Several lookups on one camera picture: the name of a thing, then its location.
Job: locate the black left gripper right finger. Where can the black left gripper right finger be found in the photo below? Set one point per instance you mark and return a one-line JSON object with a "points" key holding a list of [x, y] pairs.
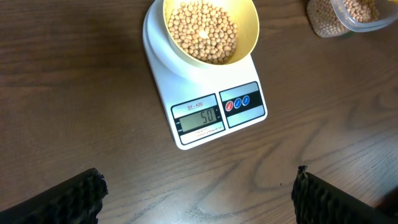
{"points": [[316, 201]]}

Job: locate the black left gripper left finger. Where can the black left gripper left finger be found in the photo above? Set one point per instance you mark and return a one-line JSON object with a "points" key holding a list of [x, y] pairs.
{"points": [[76, 200]]}

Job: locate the soybeans in container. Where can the soybeans in container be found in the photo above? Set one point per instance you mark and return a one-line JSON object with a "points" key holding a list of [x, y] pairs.
{"points": [[334, 18]]}

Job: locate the white digital kitchen scale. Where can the white digital kitchen scale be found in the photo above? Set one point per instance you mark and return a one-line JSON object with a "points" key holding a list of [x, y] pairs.
{"points": [[201, 104]]}

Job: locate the yellow plastic bowl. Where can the yellow plastic bowl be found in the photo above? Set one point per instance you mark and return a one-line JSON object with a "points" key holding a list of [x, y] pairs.
{"points": [[242, 12]]}

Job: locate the soybeans in bowl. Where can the soybeans in bowl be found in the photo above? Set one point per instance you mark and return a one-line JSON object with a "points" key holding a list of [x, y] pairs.
{"points": [[202, 29]]}

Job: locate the clear plastic bean container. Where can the clear plastic bean container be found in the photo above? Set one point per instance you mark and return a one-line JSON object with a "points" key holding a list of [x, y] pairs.
{"points": [[387, 14]]}

